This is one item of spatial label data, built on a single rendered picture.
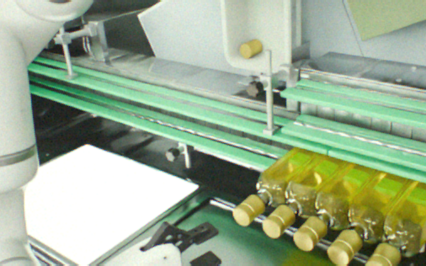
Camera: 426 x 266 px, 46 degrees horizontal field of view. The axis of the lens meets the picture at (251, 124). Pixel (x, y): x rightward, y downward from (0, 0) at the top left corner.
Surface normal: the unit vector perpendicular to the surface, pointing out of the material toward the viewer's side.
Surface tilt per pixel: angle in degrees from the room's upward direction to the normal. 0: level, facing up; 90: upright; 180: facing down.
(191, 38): 0
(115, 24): 90
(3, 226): 79
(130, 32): 90
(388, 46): 0
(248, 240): 90
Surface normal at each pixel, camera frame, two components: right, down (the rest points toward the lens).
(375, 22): -0.60, 0.39
